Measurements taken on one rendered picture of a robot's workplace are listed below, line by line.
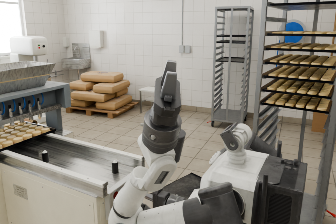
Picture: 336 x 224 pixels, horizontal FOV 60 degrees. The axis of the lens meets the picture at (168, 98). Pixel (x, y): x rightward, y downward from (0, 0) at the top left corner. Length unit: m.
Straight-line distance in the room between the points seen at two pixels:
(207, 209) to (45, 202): 1.01
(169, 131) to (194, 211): 0.26
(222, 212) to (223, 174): 0.16
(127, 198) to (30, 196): 0.95
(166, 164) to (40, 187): 1.00
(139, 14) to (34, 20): 2.00
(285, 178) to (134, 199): 0.44
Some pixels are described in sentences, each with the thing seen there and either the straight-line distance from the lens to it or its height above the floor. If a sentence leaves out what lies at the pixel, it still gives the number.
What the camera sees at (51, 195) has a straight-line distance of 1.57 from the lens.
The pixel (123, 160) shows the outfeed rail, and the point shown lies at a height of 0.86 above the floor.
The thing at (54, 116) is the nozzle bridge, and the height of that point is 0.94.
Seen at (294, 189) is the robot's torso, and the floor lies 1.11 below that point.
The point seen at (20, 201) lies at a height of 0.65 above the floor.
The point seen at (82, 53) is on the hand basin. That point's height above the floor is 1.00.
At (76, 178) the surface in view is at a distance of 1.40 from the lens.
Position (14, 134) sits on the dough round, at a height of 0.91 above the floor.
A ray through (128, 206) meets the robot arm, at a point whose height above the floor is 1.08.
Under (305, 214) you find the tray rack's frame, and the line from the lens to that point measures 2.63.
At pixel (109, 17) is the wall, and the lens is 6.09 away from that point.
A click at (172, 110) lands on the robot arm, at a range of 0.58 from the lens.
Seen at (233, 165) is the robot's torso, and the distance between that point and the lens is 0.98.
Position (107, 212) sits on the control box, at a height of 0.74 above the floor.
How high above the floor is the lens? 1.55
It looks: 14 degrees down
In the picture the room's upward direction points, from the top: straight up
